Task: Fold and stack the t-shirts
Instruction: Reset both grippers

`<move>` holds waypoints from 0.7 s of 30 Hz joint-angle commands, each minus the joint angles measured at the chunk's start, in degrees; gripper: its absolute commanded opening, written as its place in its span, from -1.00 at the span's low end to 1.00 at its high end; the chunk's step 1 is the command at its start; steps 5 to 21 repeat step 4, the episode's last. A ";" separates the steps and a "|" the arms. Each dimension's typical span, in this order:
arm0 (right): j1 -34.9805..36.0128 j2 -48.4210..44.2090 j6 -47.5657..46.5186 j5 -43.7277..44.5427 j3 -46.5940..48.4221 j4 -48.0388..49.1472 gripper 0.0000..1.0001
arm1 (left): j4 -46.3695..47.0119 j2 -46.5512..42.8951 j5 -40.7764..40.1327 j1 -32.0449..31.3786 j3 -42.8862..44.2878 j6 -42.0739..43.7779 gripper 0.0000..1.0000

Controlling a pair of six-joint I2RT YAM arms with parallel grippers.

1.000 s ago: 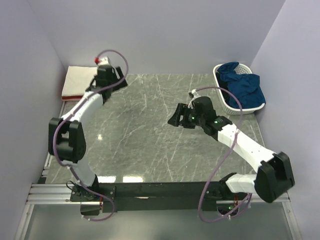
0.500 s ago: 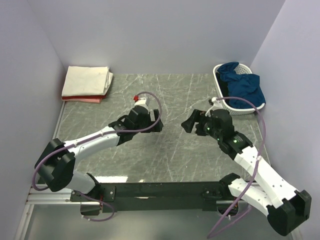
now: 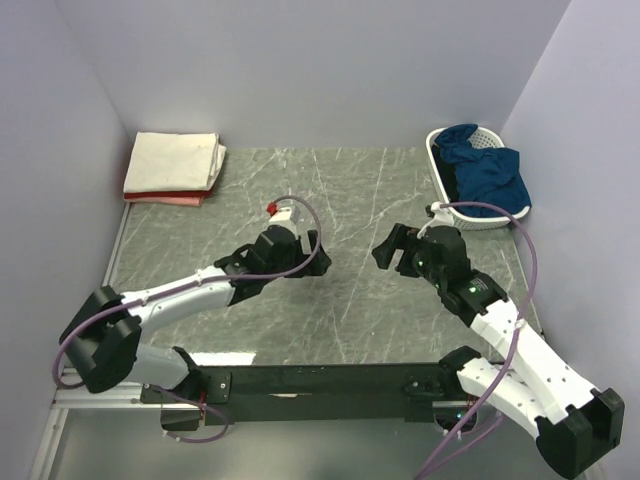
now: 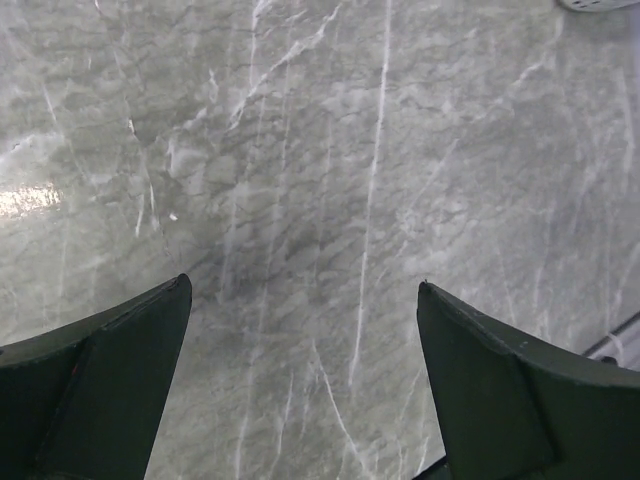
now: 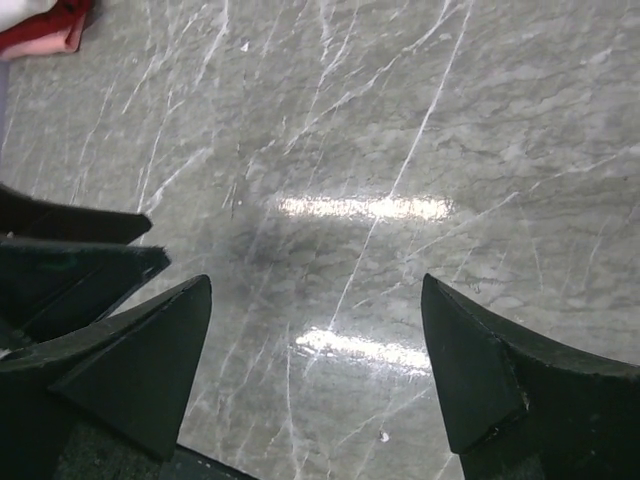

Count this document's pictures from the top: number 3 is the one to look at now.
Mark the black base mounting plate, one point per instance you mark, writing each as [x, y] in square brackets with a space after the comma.
[253, 393]

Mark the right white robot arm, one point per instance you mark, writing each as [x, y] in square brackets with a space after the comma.
[574, 424]

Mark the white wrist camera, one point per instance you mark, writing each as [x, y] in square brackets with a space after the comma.
[438, 216]
[286, 217]

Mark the aluminium extrusion rail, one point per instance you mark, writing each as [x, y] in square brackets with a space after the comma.
[125, 396]

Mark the white plastic laundry basket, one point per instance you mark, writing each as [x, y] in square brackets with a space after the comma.
[444, 183]

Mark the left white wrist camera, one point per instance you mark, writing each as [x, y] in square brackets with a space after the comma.
[286, 217]

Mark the folded red t shirt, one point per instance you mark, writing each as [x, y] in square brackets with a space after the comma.
[207, 193]

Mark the crumpled blue t shirt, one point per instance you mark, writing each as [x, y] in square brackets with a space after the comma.
[481, 174]

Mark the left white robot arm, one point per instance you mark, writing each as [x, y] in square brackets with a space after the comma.
[106, 340]

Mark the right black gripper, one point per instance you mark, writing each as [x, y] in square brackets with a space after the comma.
[402, 237]

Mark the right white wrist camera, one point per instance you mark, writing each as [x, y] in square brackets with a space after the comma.
[438, 216]

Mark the folded pink t shirt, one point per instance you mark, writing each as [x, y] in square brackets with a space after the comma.
[168, 198]

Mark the cream white t shirt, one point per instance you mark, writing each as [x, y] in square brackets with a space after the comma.
[168, 163]

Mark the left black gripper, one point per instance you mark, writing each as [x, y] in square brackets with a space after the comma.
[318, 267]

